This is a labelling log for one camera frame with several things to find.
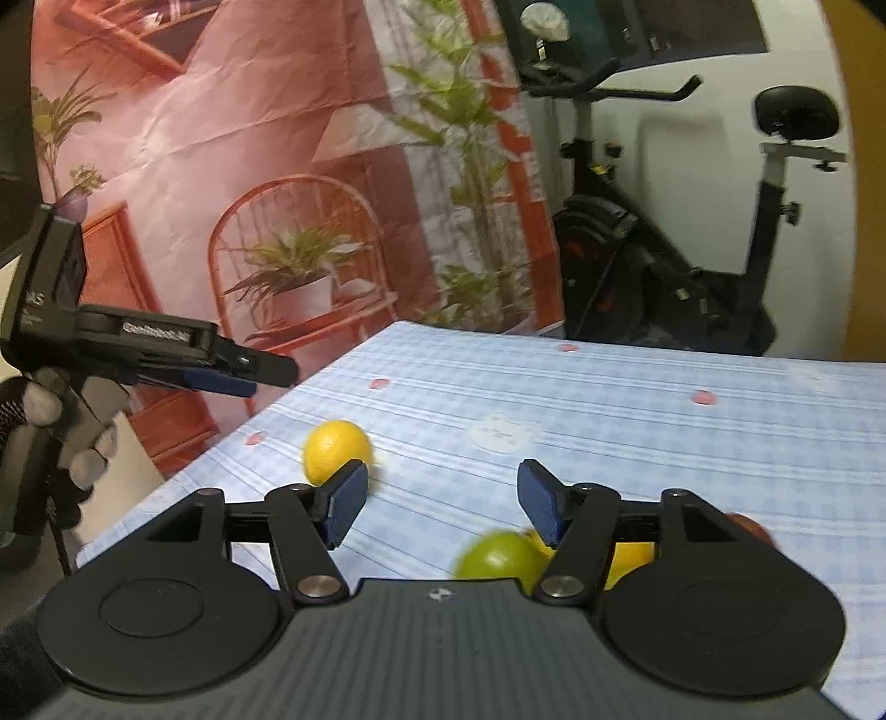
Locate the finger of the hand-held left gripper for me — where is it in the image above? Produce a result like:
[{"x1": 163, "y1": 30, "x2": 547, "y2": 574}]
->
[
  {"x1": 211, "y1": 338, "x2": 300, "y2": 389},
  {"x1": 135, "y1": 366, "x2": 259, "y2": 399}
]

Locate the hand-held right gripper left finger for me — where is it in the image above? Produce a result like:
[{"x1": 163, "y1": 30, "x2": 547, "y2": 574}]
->
[{"x1": 142, "y1": 460, "x2": 369, "y2": 605}]

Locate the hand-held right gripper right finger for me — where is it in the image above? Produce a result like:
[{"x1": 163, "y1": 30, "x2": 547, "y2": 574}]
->
[{"x1": 518, "y1": 458, "x2": 752, "y2": 605}]

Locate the yellow lemon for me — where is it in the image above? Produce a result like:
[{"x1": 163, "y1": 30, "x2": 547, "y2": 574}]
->
[
  {"x1": 522, "y1": 527, "x2": 656, "y2": 591},
  {"x1": 303, "y1": 419, "x2": 375, "y2": 487}
]

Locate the green jujube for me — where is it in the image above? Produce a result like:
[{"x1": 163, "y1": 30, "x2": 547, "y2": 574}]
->
[{"x1": 453, "y1": 532, "x2": 551, "y2": 596}]

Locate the red apple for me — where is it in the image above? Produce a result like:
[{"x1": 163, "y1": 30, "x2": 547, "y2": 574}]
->
[{"x1": 725, "y1": 513, "x2": 775, "y2": 549}]

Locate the person's left hand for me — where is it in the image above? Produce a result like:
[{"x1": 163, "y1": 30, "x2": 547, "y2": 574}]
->
[{"x1": 0, "y1": 366, "x2": 120, "y2": 555}]

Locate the blue checked tablecloth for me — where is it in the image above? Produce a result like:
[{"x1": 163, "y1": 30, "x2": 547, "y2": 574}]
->
[{"x1": 76, "y1": 320, "x2": 886, "y2": 693}]

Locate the printed backdrop cloth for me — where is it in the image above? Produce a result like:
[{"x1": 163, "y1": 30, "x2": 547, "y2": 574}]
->
[{"x1": 28, "y1": 0, "x2": 565, "y2": 479}]

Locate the black exercise bike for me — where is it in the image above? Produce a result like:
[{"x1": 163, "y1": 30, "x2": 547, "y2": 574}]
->
[{"x1": 516, "y1": 55, "x2": 849, "y2": 357}]

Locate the white cloth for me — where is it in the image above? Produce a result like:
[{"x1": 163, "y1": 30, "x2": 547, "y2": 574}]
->
[{"x1": 521, "y1": 2, "x2": 572, "y2": 43}]

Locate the wooden door panel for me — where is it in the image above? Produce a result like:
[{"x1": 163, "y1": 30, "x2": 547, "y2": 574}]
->
[{"x1": 820, "y1": 0, "x2": 886, "y2": 364}]

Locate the dark window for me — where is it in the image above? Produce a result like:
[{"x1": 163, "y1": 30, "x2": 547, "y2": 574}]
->
[{"x1": 494, "y1": 0, "x2": 771, "y2": 70}]

